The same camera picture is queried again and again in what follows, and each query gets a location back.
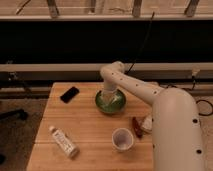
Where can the green ceramic bowl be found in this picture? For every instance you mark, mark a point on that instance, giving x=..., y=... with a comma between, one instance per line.
x=115, y=106

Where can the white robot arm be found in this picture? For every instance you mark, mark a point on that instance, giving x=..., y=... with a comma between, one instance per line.
x=176, y=131

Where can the black phone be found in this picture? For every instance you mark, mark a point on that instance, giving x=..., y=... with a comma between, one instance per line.
x=69, y=94

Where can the dark red chili pepper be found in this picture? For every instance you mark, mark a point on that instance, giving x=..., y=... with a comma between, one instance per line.
x=138, y=131

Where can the white paper cup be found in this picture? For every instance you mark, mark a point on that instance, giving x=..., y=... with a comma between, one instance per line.
x=122, y=139

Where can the white plastic bottle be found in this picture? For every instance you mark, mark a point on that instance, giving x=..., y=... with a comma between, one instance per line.
x=64, y=142

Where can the thin black diagonal rod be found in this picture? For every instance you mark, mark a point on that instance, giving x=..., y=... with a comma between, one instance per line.
x=143, y=44

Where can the black office chair base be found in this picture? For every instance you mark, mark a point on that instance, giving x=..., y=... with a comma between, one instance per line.
x=20, y=114

